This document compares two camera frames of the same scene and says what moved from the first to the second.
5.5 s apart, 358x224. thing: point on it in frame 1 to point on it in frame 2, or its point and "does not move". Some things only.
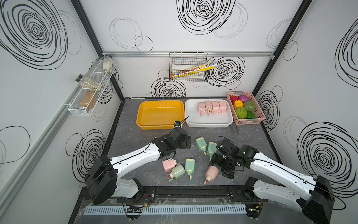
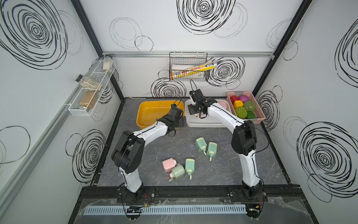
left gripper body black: (182, 144) to (179, 123)
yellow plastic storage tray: (159, 115) does not move
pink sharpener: (223, 107) does not move
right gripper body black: (224, 163) to (193, 108)
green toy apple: (249, 105) does not move
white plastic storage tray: (192, 119) does not move
